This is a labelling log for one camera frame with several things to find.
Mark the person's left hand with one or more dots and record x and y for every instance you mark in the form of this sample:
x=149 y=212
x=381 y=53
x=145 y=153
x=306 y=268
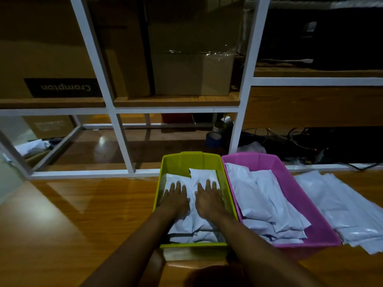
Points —
x=176 y=201

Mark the person's right hand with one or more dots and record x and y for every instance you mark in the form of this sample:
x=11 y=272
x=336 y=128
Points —
x=210 y=203

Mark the person's right middle finger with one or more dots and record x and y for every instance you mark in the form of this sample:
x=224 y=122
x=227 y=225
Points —
x=208 y=186

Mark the person's right little finger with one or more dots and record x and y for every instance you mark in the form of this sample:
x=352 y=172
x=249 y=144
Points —
x=221 y=197

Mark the person's left thumb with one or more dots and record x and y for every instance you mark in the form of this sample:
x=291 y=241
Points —
x=188 y=205

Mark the person's left middle finger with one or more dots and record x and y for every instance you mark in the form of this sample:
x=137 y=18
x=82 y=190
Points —
x=178 y=187

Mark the person's left little finger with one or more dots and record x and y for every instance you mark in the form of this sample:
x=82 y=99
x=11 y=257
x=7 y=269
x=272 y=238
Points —
x=164 y=195

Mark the person's right thumb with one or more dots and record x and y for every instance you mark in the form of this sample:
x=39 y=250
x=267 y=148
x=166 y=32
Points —
x=197 y=203

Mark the white padded packet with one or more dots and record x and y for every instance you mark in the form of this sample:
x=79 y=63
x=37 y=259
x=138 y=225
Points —
x=206 y=237
x=175 y=178
x=205 y=174

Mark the person's right forearm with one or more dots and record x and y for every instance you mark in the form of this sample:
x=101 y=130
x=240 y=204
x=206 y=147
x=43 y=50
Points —
x=257 y=254

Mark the person's left forearm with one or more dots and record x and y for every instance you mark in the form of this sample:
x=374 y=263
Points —
x=134 y=251

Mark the green plastic bin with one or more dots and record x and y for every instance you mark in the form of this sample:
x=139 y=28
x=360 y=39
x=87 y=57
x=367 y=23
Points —
x=191 y=161

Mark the pile of white mailers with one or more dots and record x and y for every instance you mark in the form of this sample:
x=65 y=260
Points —
x=263 y=200

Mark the blue tape roll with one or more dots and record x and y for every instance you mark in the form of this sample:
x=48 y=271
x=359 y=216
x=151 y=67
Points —
x=213 y=139

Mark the crumpled clear plastic bag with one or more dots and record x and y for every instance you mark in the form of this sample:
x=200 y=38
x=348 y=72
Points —
x=252 y=147

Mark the white tape roll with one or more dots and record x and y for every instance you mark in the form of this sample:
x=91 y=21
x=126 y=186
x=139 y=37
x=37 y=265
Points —
x=223 y=124

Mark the red box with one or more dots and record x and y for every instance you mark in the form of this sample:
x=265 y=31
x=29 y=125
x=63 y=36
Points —
x=177 y=118

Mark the wooden shelf board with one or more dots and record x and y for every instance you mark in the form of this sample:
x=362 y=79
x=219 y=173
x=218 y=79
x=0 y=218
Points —
x=51 y=102
x=317 y=72
x=176 y=101

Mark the pink plastic bin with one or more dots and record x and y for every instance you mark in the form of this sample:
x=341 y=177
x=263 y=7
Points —
x=311 y=218

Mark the stack of flat white bags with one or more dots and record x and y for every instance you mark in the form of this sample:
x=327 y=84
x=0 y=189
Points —
x=344 y=206

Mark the taped cardboard box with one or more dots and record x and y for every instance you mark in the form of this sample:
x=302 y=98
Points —
x=191 y=56

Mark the small cardboard box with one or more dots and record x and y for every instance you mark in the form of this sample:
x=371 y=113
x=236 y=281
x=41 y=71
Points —
x=49 y=127

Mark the black electronic device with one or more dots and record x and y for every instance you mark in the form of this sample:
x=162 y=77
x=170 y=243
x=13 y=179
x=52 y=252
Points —
x=350 y=144

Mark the crumpled white bag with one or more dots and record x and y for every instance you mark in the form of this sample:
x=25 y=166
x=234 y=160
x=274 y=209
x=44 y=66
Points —
x=31 y=147

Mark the tall plain cardboard box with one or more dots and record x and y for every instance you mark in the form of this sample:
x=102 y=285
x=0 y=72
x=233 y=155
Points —
x=122 y=41

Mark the large black-labelled cardboard box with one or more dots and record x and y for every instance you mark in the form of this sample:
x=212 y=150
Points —
x=45 y=44

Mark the white metal shelf frame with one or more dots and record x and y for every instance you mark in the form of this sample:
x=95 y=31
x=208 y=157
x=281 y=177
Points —
x=112 y=112

